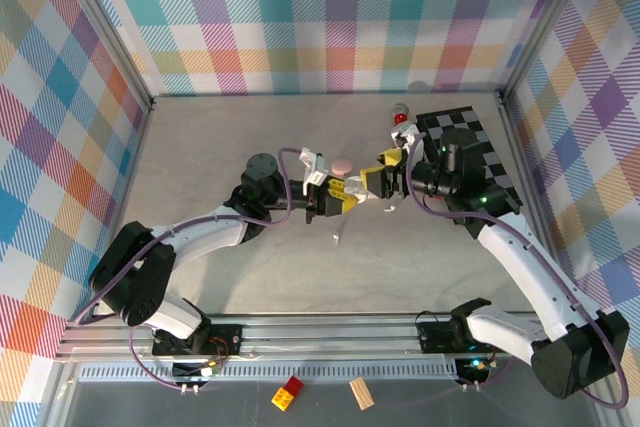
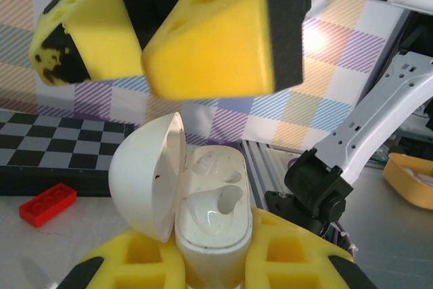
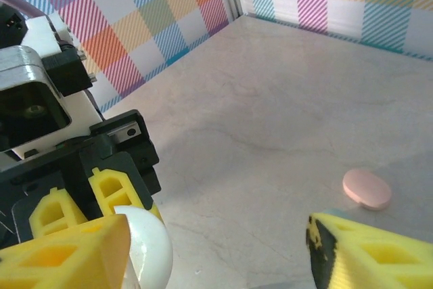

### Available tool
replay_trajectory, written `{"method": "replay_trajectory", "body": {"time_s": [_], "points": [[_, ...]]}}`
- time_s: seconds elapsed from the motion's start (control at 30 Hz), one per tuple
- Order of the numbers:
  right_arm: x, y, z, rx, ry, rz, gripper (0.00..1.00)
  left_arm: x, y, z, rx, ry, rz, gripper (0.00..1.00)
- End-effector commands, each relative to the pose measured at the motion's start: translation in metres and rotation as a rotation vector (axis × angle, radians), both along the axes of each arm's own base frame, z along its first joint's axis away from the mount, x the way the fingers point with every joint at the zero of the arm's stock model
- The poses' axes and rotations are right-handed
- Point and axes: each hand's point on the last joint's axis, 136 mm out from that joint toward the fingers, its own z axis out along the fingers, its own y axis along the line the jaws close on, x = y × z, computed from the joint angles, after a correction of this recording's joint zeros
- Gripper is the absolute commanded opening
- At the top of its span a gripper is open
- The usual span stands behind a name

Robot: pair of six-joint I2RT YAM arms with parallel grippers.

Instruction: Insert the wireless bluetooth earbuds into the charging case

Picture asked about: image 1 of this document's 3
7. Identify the white oval earbud charging case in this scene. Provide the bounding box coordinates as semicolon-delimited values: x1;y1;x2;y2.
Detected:
345;175;370;202

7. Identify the black chessboard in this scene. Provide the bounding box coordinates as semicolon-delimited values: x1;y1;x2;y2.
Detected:
415;105;525;241

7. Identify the wooden block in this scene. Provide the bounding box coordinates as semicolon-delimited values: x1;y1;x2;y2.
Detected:
348;376;376;411

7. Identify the yellow and red toy brick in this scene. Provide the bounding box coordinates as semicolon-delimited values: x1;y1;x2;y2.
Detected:
271;375;306;411

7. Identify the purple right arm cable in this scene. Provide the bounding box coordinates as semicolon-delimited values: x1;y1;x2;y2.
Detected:
403;136;630;408

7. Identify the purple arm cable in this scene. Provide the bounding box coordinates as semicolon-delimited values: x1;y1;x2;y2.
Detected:
403;136;630;408
67;146;304;394

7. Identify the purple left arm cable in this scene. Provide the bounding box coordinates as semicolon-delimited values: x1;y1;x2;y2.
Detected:
67;146;304;394

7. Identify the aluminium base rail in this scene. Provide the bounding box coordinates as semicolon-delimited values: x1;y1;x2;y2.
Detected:
57;311;619;364

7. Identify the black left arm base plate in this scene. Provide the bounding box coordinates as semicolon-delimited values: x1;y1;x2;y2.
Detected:
152;324;245;357

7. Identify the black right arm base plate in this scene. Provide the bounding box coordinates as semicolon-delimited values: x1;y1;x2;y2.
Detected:
416;314;471;354

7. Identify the aluminium frame post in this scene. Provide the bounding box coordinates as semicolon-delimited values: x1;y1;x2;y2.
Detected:
52;0;157;111
497;0;596;103

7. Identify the slotted grey cable duct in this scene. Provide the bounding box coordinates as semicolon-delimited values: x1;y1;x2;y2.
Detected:
79;362;464;383

